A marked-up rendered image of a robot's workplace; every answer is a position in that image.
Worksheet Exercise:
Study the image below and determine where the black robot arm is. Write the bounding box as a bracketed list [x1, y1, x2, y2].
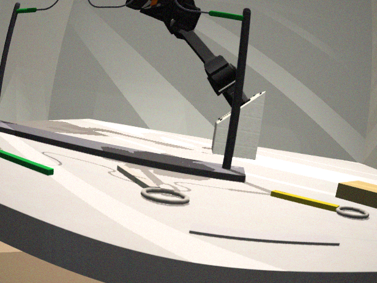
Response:
[164, 16, 237, 107]

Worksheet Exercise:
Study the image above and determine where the green rectangular bar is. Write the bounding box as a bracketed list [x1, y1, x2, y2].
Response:
[0, 147, 54, 176]

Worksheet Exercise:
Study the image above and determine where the grey loop with yellow handle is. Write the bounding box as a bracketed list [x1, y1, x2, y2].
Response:
[271, 190, 369, 219]

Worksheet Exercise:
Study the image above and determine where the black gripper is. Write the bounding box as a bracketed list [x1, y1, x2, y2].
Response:
[126, 0, 201, 32]

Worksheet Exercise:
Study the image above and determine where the tan rectangular block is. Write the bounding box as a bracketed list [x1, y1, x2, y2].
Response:
[335, 181, 377, 208]

